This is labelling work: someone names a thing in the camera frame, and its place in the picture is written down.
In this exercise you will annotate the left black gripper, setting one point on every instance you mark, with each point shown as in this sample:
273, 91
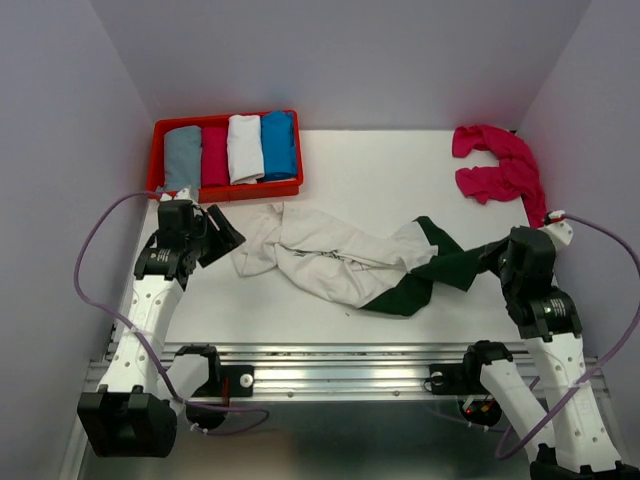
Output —
226, 239

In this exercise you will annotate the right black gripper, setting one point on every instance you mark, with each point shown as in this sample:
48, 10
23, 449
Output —
489, 255

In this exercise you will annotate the cream and green t-shirt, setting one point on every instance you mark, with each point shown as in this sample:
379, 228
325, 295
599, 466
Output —
342, 264

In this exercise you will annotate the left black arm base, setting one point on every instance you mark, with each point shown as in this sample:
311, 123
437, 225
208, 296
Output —
235, 380

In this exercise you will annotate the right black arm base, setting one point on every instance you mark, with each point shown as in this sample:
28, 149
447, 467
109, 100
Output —
464, 378

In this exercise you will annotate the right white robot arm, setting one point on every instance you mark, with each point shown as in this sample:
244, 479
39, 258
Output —
565, 437

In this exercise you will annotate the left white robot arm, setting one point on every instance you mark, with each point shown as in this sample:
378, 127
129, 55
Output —
134, 410

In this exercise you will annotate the magenta crumpled t-shirt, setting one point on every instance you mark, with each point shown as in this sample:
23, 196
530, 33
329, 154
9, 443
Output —
515, 176

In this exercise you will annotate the magenta rolled t-shirt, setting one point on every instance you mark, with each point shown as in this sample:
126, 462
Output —
214, 159

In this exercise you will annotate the grey rolled t-shirt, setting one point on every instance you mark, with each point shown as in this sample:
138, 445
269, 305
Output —
179, 158

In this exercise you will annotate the white rolled t-shirt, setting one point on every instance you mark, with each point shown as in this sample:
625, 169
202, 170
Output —
244, 149

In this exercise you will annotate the blue rolled t-shirt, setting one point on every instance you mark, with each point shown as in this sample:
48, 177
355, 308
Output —
278, 146

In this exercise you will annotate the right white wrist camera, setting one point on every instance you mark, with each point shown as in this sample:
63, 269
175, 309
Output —
558, 229

